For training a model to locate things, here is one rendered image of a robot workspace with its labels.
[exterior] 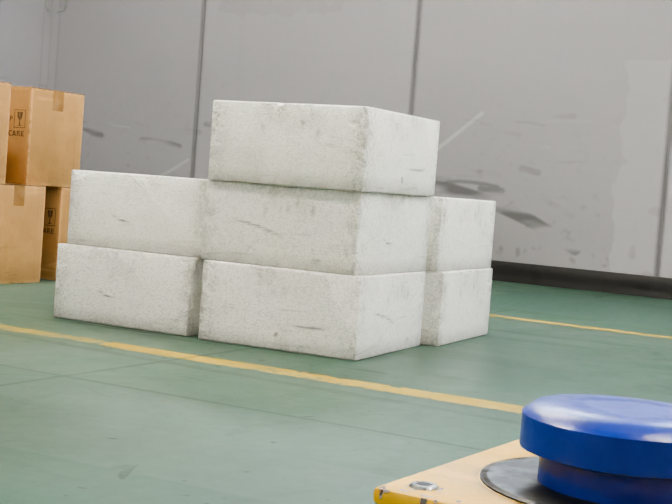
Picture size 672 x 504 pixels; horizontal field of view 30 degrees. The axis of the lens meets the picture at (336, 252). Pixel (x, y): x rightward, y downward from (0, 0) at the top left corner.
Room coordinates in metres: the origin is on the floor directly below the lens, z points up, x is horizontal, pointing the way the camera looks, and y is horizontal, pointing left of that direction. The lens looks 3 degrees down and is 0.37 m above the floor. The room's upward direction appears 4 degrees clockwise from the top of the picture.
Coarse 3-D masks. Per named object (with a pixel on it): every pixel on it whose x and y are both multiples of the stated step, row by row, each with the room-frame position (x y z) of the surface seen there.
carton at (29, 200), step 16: (0, 192) 3.71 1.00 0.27; (16, 192) 3.77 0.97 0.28; (32, 192) 3.84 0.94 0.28; (0, 208) 3.72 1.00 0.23; (16, 208) 3.78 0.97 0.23; (32, 208) 3.84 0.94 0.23; (0, 224) 3.72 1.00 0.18; (16, 224) 3.78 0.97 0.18; (32, 224) 3.85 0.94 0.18; (0, 240) 3.72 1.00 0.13; (16, 240) 3.79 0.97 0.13; (32, 240) 3.85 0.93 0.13; (0, 256) 3.73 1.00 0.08; (16, 256) 3.79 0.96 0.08; (32, 256) 3.85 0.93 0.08; (0, 272) 3.73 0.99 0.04; (16, 272) 3.79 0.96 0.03; (32, 272) 3.86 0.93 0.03
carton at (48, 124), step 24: (24, 96) 3.86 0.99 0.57; (48, 96) 3.91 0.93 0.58; (72, 96) 4.00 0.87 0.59; (24, 120) 3.86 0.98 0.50; (48, 120) 3.91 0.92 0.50; (72, 120) 4.01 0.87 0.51; (24, 144) 3.85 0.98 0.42; (48, 144) 3.92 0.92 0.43; (72, 144) 4.01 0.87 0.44; (24, 168) 3.85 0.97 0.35; (48, 168) 3.93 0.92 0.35; (72, 168) 4.02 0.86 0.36
